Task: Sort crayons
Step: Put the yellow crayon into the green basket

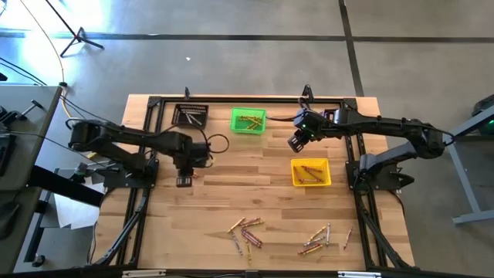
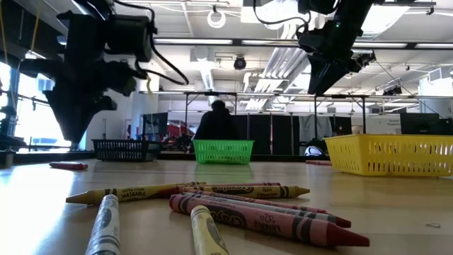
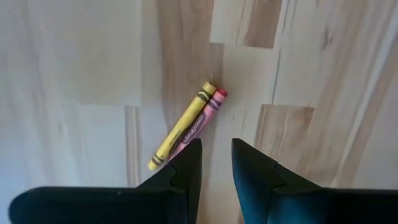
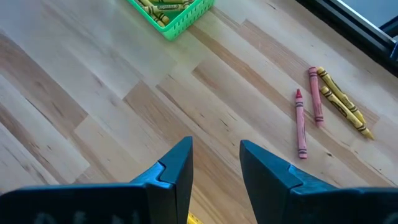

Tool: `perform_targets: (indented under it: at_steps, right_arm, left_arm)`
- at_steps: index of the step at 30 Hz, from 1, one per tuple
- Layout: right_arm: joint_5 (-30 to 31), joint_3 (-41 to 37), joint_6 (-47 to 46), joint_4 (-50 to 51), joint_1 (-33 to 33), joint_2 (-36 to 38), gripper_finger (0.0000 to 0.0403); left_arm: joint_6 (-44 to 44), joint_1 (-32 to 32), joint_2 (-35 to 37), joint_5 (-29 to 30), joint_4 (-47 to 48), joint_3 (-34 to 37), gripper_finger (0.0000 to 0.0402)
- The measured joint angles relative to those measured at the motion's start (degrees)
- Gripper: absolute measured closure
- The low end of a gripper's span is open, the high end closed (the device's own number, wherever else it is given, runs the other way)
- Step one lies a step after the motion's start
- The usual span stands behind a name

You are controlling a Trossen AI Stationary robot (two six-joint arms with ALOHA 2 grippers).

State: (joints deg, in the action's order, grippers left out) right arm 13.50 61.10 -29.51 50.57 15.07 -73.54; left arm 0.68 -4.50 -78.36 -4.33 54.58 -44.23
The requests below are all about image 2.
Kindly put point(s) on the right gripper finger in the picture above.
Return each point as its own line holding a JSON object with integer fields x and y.
{"x": 325, "y": 76}

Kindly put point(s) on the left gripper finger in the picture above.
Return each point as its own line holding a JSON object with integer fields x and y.
{"x": 76, "y": 117}

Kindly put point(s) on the yellow crayon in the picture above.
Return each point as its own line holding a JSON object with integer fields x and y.
{"x": 247, "y": 192}
{"x": 124, "y": 194}
{"x": 205, "y": 233}

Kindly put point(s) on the gray crayon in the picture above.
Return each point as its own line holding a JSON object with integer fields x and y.
{"x": 104, "y": 226}

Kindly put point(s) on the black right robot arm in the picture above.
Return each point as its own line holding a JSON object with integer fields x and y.
{"x": 354, "y": 14}

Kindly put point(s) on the black plastic basket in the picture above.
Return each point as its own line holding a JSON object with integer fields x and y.
{"x": 120, "y": 150}

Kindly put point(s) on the yellow tape label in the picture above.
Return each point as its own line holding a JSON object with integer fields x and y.
{"x": 149, "y": 86}

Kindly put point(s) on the black fabric curtain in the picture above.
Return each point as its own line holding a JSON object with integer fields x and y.
{"x": 279, "y": 134}

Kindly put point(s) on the black metal stand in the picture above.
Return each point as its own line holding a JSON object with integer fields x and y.
{"x": 7, "y": 157}

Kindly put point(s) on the black monitor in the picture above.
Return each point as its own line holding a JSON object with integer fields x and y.
{"x": 155, "y": 125}
{"x": 419, "y": 124}

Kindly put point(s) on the yellow plastic basket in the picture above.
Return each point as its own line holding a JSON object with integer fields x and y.
{"x": 389, "y": 156}

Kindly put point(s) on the long ceiling light fixture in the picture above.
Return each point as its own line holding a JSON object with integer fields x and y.
{"x": 193, "y": 41}

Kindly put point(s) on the person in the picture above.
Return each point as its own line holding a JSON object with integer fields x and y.
{"x": 216, "y": 124}

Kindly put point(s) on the green plastic basket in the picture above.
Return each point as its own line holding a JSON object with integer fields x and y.
{"x": 222, "y": 152}

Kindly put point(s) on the black frame stand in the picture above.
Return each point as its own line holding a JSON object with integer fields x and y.
{"x": 210, "y": 93}
{"x": 339, "y": 96}

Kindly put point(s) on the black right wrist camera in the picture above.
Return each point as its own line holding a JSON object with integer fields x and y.
{"x": 316, "y": 42}

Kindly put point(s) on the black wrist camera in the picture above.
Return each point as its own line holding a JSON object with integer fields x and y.
{"x": 129, "y": 39}
{"x": 316, "y": 42}

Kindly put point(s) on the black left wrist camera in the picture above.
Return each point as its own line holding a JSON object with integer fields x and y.
{"x": 129, "y": 39}

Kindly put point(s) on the black aluminium table frame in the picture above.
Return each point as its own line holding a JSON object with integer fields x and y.
{"x": 177, "y": 156}

